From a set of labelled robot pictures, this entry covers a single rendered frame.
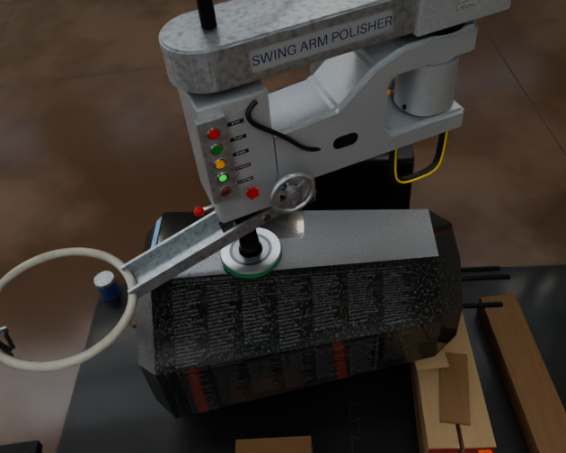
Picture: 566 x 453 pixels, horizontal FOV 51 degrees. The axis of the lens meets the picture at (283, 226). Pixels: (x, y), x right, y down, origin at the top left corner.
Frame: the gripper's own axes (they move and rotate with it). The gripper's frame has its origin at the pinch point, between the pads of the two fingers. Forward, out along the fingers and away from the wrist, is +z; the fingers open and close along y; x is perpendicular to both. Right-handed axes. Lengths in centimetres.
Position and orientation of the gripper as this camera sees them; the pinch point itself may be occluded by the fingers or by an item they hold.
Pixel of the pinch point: (1, 363)
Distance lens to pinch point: 209.6
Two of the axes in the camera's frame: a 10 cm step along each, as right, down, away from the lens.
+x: -6.3, -5.5, 5.5
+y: 7.8, -4.5, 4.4
